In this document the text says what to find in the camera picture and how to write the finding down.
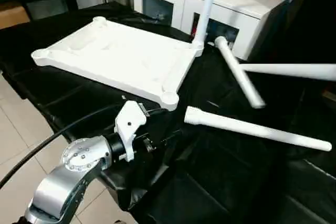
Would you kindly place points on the white plastic table top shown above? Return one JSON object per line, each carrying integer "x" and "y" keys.
{"x": 115, "y": 56}

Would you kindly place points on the white plastic table leg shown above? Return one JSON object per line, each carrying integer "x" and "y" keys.
{"x": 252, "y": 128}
{"x": 294, "y": 71}
{"x": 207, "y": 3}
{"x": 239, "y": 72}

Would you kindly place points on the black work surface mat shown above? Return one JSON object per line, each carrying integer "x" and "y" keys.
{"x": 210, "y": 182}

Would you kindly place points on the white glass-door cabinet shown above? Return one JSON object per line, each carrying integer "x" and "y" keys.
{"x": 247, "y": 3}

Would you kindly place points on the brown cardboard box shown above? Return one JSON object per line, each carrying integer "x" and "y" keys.
{"x": 13, "y": 18}

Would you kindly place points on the dark black cabinet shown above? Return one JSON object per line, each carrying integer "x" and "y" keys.
{"x": 310, "y": 19}

